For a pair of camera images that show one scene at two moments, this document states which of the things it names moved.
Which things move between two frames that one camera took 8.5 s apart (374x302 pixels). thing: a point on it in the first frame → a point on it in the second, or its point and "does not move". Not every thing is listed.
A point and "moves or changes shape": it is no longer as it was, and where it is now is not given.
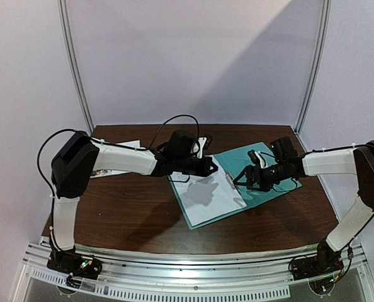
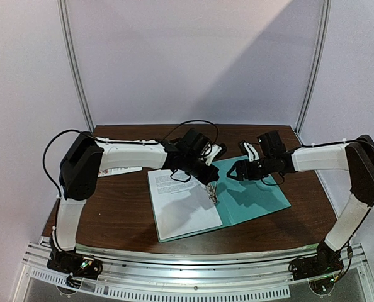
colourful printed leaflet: [102, 173] does not move
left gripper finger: [210, 168] → [214, 188]
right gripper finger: [246, 170] → [236, 166]
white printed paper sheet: [206, 197] → [181, 207]
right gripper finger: [247, 185] → [228, 175]
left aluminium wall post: [63, 19] does not move
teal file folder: [233, 163] moves or changes shape
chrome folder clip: [230, 179] → [212, 192]
